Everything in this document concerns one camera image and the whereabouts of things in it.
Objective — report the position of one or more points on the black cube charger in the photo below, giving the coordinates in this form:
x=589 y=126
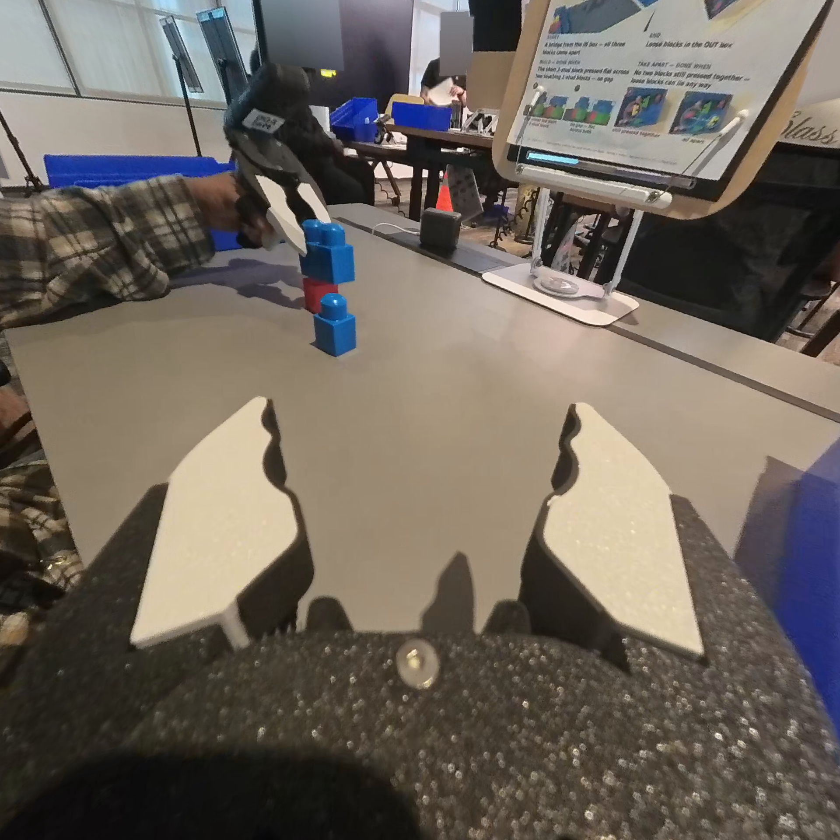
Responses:
x=439 y=229

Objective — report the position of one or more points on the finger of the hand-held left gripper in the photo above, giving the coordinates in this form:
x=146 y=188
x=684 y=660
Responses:
x=313 y=200
x=285 y=220

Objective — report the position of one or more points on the small blue storage bin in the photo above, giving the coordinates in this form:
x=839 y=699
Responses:
x=420 y=117
x=354 y=118

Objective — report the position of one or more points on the blue one-stud block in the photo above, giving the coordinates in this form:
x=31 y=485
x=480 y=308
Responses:
x=334 y=331

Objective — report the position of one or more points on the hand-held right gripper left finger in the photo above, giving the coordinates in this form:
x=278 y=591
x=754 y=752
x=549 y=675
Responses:
x=216 y=525

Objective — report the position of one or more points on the blue two-stud block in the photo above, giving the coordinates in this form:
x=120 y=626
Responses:
x=331 y=259

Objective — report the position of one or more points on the wooden table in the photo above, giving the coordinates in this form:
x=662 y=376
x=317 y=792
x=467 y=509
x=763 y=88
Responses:
x=426 y=134

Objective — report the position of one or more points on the black tripod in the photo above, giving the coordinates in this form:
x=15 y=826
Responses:
x=19 y=157

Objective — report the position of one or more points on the person's left forearm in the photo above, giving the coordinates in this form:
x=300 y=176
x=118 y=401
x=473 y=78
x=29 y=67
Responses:
x=85 y=243

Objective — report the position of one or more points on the person's left hand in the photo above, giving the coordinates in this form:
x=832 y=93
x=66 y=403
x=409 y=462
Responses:
x=220 y=203

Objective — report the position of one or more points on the blue plastic bin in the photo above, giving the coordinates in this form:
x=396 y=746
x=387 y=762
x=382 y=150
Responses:
x=118 y=169
x=800 y=525

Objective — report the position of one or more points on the red one-stud block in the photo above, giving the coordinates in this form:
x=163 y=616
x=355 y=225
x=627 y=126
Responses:
x=318 y=292

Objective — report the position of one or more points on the orange traffic cone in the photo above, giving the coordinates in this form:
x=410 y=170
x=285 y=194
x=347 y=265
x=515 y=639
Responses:
x=445 y=190

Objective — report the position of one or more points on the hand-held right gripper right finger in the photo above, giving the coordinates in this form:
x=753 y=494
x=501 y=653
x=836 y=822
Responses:
x=623 y=538

